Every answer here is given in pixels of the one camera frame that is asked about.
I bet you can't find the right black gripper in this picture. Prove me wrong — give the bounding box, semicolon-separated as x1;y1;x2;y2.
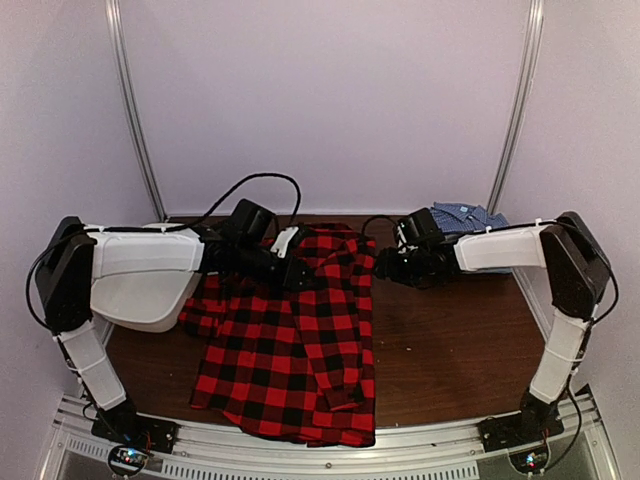
372;246;430;286

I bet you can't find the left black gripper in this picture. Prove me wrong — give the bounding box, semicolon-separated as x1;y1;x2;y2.
235;242;321;295

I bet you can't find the red black plaid shirt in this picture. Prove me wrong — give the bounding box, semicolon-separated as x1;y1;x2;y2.
178;223;376;448

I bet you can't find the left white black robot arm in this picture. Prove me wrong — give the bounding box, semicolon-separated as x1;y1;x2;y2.
25;199;313;444

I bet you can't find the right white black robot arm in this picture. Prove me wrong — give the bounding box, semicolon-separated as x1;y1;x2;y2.
374;208;617;442

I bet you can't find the blue checked folded shirt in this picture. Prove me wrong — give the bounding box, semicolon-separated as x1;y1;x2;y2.
429;202;509;233

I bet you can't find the white plastic bin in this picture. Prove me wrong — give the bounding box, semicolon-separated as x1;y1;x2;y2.
90;224;204;333

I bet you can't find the right circuit board with leds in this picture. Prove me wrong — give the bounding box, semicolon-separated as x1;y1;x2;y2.
509;449;549;475

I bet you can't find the circuit board with leds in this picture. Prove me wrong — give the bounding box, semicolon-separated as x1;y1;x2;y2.
509;449;549;475
107;445;149;476

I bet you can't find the left circuit board with leds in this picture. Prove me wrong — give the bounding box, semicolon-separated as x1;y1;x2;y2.
107;445;149;476

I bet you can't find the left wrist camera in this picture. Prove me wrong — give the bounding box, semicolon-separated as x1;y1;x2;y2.
270;225;310;259

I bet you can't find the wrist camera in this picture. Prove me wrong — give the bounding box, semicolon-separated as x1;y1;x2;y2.
270;225;310;259
392;221;406;251

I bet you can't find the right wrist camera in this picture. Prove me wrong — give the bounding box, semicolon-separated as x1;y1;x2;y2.
392;221;406;251

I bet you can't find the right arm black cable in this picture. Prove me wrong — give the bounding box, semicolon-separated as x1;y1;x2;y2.
362;214;401;246

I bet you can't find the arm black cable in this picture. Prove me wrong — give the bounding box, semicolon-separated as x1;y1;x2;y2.
362;214;401;246
27;172;304;331

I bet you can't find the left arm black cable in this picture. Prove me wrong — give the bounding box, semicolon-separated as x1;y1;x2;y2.
27;172;304;331

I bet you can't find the right aluminium corner post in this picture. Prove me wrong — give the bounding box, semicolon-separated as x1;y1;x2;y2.
487;0;545;213

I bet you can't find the aluminium corner post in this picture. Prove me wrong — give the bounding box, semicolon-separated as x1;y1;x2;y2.
105;0;167;220
487;0;545;213

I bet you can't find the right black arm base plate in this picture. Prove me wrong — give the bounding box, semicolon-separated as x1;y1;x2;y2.
477;413;564;453

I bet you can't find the aluminium front frame rail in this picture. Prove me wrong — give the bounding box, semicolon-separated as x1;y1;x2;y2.
39;394;621;480

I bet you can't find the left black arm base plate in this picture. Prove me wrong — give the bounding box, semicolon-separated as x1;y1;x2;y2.
91;416;179;454

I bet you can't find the left aluminium corner post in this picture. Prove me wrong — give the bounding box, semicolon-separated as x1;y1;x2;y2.
105;0;167;220

